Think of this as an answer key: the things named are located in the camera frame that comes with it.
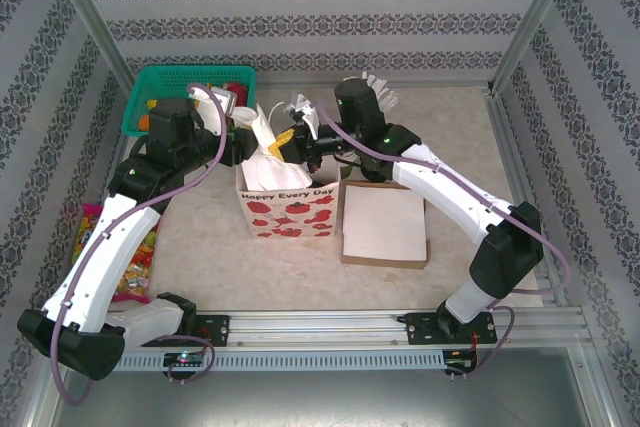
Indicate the white paper napkin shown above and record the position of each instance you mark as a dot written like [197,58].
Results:
[277,174]

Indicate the tomato print paper bag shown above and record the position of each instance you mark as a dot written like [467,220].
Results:
[290,217]

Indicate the white napkin stack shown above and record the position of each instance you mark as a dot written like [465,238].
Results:
[385,222]

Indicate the brown cardboard box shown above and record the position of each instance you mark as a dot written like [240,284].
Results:
[385,263]

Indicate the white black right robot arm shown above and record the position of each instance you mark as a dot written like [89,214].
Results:
[505,252]

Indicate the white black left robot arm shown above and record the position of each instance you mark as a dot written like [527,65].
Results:
[105,257]

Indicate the orange fruit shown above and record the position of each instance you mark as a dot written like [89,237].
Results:
[144,123]

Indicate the yellow banana bunch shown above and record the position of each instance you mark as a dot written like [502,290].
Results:
[149,105]

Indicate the paper wrapped straw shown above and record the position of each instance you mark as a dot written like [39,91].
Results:
[386,91]
[376,83]
[366,77]
[391,102]

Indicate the teal plastic basket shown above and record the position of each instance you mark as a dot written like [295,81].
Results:
[150,82]

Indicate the pink dragon fruit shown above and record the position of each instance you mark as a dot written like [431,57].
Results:
[241,92]

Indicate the colourful candy bag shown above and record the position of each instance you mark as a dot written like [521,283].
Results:
[87,232]

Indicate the small circuit board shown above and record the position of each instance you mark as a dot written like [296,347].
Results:
[185,359]
[460,362]

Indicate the aluminium frame cross bar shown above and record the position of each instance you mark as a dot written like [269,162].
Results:
[300,79]

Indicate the aluminium frame post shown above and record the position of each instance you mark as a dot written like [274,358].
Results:
[535,12]
[85,12]

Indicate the aluminium frame side rail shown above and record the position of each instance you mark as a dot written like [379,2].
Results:
[510,147]

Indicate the aluminium mounting rail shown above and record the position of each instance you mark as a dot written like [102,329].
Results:
[310,327]

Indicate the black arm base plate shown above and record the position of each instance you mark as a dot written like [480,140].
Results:
[417,329]
[217,329]

